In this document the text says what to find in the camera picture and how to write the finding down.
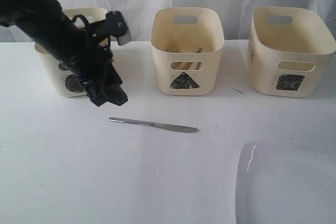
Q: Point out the long wooden chopstick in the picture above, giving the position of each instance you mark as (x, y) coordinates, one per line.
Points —
(176, 65)

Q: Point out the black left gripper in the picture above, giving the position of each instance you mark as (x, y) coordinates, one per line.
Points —
(92, 64)

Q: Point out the cream bin with circle mark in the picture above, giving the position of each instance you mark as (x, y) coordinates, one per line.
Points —
(63, 80)

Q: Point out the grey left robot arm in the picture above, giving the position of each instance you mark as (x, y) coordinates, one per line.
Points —
(45, 22)

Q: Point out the steel table knife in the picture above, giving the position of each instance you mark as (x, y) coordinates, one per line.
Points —
(163, 126)

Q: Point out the cream bin with square mark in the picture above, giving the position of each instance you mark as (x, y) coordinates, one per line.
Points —
(289, 50)

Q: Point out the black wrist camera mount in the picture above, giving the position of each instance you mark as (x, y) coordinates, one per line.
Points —
(114, 25)

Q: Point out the cream bin with triangle mark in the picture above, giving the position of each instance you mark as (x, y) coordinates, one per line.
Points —
(177, 34)

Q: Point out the white square plate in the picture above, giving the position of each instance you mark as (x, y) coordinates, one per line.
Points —
(277, 184)

